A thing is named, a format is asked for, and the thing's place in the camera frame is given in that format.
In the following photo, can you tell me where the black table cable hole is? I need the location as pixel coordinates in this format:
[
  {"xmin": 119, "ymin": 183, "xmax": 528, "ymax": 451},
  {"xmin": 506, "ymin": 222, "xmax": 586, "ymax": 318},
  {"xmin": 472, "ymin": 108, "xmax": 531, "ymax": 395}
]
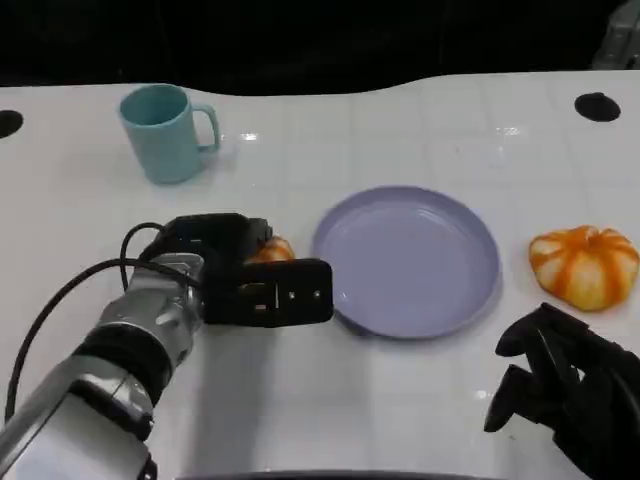
[
  {"xmin": 574, "ymin": 91, "xmax": 622, "ymax": 122},
  {"xmin": 0, "ymin": 109, "xmax": 25, "ymax": 139}
]

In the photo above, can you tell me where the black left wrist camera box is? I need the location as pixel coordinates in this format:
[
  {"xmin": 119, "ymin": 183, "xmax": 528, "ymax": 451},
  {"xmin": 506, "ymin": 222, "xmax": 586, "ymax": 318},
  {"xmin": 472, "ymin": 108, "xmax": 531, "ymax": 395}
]
[{"xmin": 203, "ymin": 257, "xmax": 335, "ymax": 329}]

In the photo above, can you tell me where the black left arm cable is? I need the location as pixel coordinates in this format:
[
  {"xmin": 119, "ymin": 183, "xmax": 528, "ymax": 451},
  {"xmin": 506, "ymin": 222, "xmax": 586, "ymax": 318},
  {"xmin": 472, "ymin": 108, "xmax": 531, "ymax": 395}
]
[{"xmin": 3, "ymin": 222, "xmax": 201, "ymax": 424}]

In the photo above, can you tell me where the orange and white bread roll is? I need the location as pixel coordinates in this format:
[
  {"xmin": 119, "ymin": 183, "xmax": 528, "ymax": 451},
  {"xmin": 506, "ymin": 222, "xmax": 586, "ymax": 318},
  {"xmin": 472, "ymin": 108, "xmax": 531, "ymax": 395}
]
[
  {"xmin": 246, "ymin": 235, "xmax": 297, "ymax": 264},
  {"xmin": 529, "ymin": 225, "xmax": 640, "ymax": 314}
]

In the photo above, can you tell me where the lilac plate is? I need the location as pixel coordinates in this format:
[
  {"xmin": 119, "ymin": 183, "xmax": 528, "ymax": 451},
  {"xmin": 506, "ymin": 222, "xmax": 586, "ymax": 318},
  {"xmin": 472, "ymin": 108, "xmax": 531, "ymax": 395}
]
[{"xmin": 311, "ymin": 185, "xmax": 502, "ymax": 342}]

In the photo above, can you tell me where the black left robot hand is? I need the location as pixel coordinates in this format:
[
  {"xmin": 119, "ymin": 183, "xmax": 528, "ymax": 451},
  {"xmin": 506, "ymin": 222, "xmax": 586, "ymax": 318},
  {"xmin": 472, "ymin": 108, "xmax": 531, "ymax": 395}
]
[{"xmin": 159, "ymin": 213, "xmax": 274, "ymax": 267}]

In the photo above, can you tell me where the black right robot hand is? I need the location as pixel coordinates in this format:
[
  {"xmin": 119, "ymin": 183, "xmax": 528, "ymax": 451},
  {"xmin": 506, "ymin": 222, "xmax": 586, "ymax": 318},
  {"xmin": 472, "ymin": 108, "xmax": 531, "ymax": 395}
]
[{"xmin": 483, "ymin": 302, "xmax": 640, "ymax": 480}]

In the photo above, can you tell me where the grey background machine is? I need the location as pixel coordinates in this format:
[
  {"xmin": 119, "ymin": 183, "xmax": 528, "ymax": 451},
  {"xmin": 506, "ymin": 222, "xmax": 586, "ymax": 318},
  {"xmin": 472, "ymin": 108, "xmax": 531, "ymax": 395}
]
[{"xmin": 593, "ymin": 0, "xmax": 640, "ymax": 72}]

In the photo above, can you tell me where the pale green mug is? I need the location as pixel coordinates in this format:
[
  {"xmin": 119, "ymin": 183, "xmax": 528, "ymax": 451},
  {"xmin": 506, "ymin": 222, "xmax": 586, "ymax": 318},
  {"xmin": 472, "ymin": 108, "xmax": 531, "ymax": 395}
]
[{"xmin": 118, "ymin": 83, "xmax": 223, "ymax": 186}]

